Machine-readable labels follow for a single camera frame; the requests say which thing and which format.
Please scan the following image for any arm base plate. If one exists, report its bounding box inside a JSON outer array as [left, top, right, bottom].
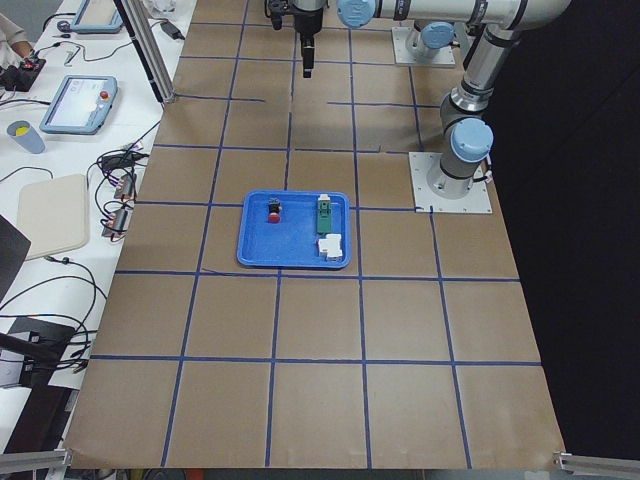
[[391, 23, 456, 68], [409, 152, 492, 214]]

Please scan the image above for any far teach pendant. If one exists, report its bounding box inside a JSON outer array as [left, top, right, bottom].
[[70, 0, 123, 34]]

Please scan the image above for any green terminal block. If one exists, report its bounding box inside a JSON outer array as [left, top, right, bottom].
[[316, 193, 332, 235]]

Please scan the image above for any near teach pendant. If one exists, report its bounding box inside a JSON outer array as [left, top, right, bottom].
[[39, 75, 118, 135]]

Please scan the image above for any black power adapter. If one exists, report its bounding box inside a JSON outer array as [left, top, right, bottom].
[[160, 20, 185, 40]]

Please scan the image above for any blue plastic tray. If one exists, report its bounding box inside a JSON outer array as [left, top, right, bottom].
[[237, 190, 351, 269]]

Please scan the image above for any grey cup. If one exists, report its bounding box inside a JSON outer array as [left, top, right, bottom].
[[6, 120, 46, 154]]

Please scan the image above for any beige pad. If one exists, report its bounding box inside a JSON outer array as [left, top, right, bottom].
[[17, 174, 90, 260]]

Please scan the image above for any white circuit breaker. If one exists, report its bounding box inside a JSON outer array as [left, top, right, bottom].
[[317, 233, 344, 262]]

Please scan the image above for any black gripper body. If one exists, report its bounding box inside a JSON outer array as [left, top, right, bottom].
[[291, 0, 323, 34]]

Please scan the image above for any aluminium frame post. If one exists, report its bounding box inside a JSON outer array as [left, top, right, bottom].
[[114, 0, 175, 104]]

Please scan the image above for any red emergency stop button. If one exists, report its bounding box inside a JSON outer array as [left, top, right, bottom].
[[267, 198, 282, 224]]

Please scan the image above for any teach pendant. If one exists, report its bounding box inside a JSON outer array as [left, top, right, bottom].
[[70, 0, 123, 34], [39, 75, 118, 135]]

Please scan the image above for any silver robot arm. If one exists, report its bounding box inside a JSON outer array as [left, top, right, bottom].
[[264, 1, 454, 78], [336, 0, 570, 121]]

